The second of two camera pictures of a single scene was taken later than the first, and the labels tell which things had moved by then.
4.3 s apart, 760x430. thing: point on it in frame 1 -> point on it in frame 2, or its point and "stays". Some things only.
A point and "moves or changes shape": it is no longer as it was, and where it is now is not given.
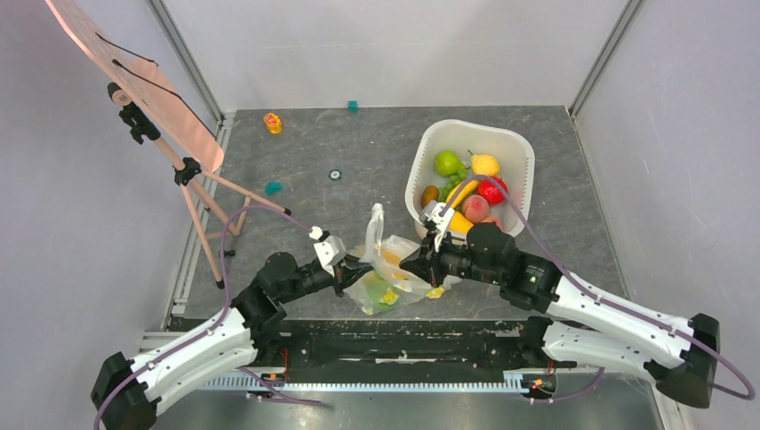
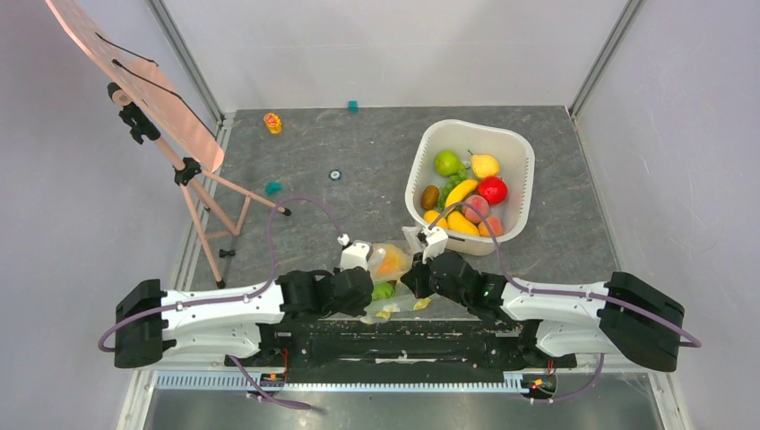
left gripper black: [352, 271] -> [357, 308]
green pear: [448, 163] stays
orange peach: [491, 219] stays
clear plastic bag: [389, 284] moves or changes shape
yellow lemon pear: [484, 164] stays
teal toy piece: [272, 187] stays
